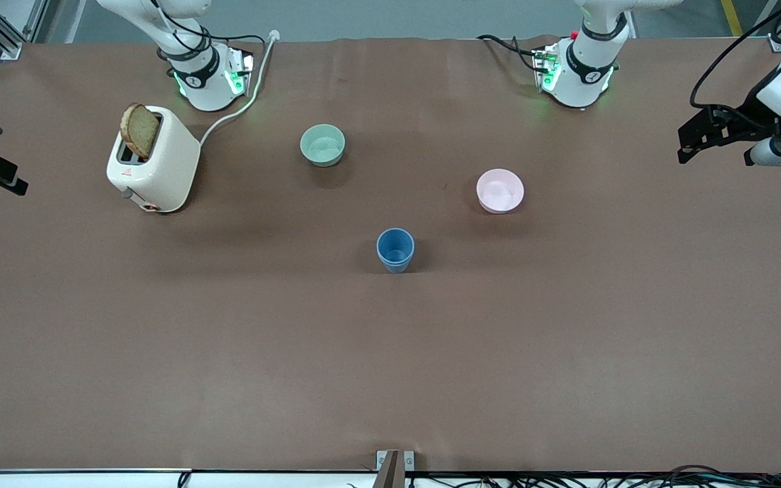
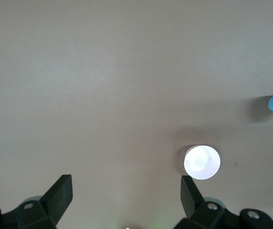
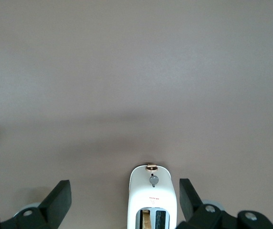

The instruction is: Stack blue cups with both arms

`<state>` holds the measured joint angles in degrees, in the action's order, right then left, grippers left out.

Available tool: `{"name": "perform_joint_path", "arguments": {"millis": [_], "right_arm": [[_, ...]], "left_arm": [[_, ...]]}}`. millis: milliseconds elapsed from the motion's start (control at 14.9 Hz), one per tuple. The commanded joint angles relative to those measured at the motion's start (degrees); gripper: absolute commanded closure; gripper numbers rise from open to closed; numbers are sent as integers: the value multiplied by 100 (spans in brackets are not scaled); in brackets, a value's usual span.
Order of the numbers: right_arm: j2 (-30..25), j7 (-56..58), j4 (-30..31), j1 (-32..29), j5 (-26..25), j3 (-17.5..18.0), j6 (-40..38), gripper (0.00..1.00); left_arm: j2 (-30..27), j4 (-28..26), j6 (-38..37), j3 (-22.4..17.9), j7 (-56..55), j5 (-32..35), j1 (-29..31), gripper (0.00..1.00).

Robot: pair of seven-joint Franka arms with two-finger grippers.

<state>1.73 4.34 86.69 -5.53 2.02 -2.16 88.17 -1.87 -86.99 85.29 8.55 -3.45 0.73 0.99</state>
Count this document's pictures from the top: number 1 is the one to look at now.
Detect brown bread slice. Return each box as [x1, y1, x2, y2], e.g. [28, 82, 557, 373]
[120, 103, 161, 161]

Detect cream white toaster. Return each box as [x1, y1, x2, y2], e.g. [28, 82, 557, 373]
[106, 105, 201, 214]

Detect metal base box green light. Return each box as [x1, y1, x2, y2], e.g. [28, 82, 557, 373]
[224, 47, 256, 98]
[532, 43, 563, 94]

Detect pink bowl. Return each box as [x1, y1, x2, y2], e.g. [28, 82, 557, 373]
[476, 168, 525, 215]

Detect white table edge strip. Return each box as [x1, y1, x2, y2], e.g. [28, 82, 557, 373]
[0, 468, 379, 488]

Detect green bowl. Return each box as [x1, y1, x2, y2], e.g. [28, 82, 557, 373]
[299, 124, 346, 167]

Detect brown table cover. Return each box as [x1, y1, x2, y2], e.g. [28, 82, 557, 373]
[0, 36, 781, 474]

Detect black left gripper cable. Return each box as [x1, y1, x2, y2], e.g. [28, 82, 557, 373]
[689, 0, 781, 110]

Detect black base cable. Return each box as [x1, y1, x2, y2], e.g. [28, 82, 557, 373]
[477, 34, 542, 73]
[146, 0, 268, 63]

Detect white toaster power cable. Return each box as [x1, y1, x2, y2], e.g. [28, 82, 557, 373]
[199, 30, 280, 146]

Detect black cable bundle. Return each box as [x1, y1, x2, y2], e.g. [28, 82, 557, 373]
[407, 464, 781, 488]

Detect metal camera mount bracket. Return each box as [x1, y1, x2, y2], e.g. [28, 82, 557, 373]
[375, 449, 416, 488]

